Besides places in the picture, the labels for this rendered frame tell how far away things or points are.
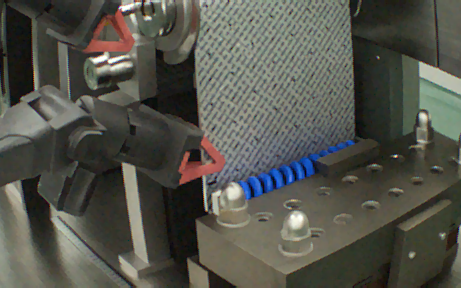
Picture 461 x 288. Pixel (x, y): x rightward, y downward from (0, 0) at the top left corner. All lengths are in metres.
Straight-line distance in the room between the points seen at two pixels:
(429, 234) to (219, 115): 0.30
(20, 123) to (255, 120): 0.34
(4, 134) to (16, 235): 0.47
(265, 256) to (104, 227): 0.40
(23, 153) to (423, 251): 0.50
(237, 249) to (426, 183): 0.26
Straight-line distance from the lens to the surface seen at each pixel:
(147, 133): 0.90
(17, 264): 1.15
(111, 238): 1.19
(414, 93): 1.43
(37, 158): 0.79
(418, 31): 1.11
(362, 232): 0.91
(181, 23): 0.94
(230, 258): 0.92
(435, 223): 0.98
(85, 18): 0.89
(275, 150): 1.04
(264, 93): 1.01
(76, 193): 0.89
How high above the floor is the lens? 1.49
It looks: 24 degrees down
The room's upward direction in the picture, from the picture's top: 3 degrees counter-clockwise
